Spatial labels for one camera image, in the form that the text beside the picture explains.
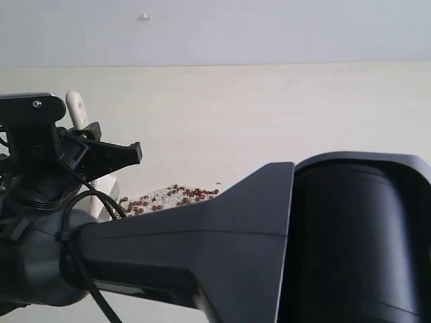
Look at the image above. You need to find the pile of crumbs and pellets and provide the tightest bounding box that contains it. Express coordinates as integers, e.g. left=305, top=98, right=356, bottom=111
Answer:
left=118, top=184, right=220, bottom=217

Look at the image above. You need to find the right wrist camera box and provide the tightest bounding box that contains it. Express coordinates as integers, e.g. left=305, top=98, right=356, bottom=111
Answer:
left=1, top=92, right=67, bottom=126

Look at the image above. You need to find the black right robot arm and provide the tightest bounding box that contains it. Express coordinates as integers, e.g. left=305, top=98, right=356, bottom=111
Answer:
left=1, top=124, right=430, bottom=322

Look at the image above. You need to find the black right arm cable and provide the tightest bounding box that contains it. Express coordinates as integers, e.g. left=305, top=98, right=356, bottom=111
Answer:
left=0, top=127, right=129, bottom=323

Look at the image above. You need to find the small white wall fixture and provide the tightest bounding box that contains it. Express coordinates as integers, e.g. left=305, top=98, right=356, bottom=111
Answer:
left=138, top=13, right=151, bottom=22

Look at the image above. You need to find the wooden paint brush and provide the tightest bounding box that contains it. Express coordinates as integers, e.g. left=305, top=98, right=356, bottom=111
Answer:
left=65, top=89, right=123, bottom=223

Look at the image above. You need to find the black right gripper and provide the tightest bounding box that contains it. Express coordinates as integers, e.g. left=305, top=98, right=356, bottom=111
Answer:
left=6, top=121, right=142, bottom=202

